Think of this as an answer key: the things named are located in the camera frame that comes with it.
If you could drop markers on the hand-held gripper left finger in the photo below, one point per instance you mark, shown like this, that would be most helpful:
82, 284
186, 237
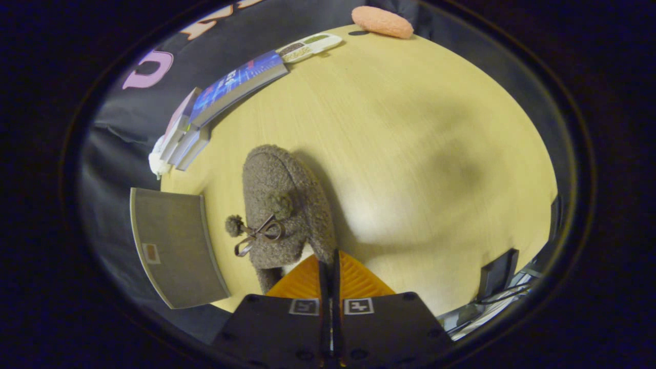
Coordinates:
279, 328

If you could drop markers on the pink book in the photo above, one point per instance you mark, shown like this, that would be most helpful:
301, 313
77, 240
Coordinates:
177, 120

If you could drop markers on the grey book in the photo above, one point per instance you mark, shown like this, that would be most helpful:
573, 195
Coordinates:
195, 152

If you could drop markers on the blue book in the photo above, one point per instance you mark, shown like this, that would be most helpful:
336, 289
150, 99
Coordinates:
236, 84

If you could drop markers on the black backdrop cloth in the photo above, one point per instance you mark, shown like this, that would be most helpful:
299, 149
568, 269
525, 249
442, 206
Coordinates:
118, 133

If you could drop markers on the white crumpled cloth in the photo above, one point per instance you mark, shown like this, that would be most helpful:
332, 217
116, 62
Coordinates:
156, 164

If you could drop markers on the white book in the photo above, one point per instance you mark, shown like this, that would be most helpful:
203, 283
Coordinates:
177, 146

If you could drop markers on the grey fuzzy pom-pom shoe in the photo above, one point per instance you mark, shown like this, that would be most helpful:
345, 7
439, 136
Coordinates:
277, 174

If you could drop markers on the white and green tray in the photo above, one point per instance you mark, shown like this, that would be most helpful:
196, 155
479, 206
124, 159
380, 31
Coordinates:
310, 46

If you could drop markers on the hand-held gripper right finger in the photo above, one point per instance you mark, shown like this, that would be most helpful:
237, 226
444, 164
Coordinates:
394, 328

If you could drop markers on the white storage box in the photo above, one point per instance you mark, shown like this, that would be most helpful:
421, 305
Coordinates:
174, 241

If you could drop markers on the pink fuzzy slipper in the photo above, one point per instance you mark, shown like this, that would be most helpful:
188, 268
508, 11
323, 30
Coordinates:
382, 21

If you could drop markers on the black rectangular device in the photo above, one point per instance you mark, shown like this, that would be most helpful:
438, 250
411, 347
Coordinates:
497, 274

